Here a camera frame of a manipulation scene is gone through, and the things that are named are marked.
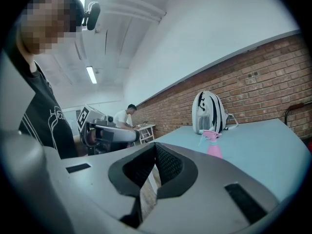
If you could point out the person's black printed t-shirt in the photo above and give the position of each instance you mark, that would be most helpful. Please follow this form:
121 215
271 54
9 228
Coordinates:
46 121

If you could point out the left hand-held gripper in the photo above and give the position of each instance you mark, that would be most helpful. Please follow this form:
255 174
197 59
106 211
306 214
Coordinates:
122 135

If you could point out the pink spray bottle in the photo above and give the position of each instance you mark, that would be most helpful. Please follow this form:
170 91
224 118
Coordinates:
215 150

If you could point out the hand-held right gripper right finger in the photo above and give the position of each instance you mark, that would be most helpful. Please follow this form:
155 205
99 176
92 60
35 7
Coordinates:
175 169

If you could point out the white ceiling pipes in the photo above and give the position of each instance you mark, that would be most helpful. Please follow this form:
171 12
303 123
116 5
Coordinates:
134 6

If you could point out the person's head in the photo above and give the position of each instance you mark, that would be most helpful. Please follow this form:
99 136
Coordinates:
46 21

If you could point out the white and black backpack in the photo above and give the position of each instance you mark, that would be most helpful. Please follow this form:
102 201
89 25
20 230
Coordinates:
207 111

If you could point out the black head-mounted camera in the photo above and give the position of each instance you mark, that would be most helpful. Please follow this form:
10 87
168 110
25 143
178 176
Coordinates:
92 16

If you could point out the dark metal chair frame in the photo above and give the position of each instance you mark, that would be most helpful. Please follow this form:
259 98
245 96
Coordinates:
292 111

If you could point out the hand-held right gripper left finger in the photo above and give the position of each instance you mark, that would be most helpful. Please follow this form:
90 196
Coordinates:
132 164

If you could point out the white desk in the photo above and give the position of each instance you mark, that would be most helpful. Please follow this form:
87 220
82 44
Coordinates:
145 131

